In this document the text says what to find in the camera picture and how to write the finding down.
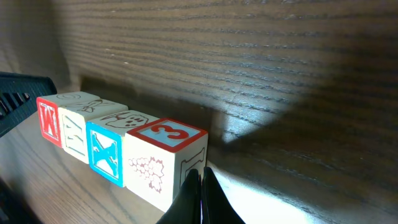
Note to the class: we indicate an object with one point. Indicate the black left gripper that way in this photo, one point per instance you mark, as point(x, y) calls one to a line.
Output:
point(18, 97)

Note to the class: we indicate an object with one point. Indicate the red letter wooden block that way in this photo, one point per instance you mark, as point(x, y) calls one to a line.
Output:
point(47, 108)

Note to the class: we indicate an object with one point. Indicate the yellow M wooden block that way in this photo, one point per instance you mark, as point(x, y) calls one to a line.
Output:
point(73, 119)

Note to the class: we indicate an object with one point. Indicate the blue X wooden block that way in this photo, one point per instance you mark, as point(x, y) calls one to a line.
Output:
point(105, 136)

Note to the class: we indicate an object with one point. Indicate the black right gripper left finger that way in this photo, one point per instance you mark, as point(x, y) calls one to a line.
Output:
point(186, 208)

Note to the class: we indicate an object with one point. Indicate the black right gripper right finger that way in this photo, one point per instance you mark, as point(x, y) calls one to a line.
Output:
point(216, 208)

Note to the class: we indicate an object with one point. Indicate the green sided wooden block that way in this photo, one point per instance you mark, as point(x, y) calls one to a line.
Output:
point(158, 156)

